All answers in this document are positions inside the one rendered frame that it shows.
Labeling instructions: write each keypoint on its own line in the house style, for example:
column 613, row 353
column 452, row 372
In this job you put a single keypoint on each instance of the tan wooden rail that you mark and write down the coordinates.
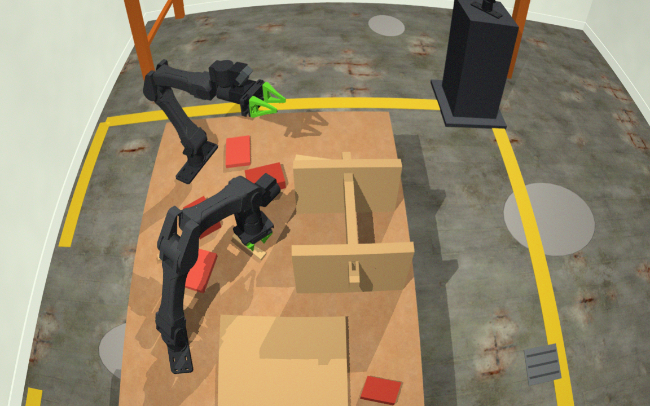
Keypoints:
column 350, row 223

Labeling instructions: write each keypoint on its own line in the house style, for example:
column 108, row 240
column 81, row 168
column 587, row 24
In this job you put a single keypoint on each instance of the tan flat square board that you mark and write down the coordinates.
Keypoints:
column 282, row 361

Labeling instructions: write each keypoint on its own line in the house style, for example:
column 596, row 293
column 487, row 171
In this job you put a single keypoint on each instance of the tan wooden board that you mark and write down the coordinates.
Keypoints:
column 319, row 185
column 324, row 268

